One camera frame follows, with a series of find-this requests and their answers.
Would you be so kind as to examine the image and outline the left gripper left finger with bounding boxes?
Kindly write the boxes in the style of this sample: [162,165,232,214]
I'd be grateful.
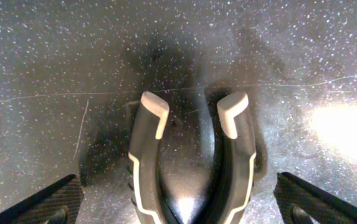
[0,174,85,224]

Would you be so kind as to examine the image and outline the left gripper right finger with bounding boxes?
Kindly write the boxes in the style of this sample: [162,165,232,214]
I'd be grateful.
[273,172,357,224]

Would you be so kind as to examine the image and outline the black and white pliers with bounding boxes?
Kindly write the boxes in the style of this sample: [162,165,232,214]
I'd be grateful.
[126,90,257,224]

